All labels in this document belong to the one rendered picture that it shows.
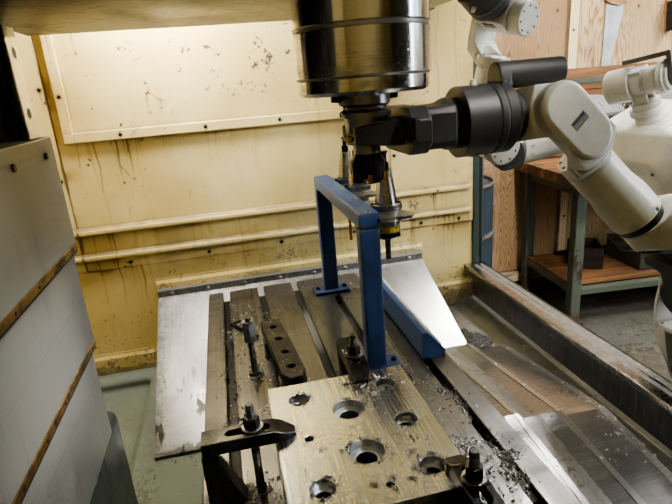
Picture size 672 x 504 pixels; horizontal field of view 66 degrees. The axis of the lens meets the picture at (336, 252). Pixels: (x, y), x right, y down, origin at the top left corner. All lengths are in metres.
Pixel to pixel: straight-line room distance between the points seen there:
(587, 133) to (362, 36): 0.31
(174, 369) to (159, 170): 0.59
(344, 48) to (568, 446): 0.88
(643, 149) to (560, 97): 0.47
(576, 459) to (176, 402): 0.96
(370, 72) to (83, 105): 1.20
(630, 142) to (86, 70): 1.36
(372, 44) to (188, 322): 1.24
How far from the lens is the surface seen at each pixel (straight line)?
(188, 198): 1.67
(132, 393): 1.81
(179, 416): 1.47
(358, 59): 0.58
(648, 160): 1.14
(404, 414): 0.81
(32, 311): 0.74
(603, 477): 1.14
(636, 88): 1.18
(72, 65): 1.68
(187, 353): 1.59
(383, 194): 1.02
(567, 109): 0.71
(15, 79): 0.86
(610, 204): 0.79
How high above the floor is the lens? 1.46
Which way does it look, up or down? 18 degrees down
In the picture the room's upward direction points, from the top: 5 degrees counter-clockwise
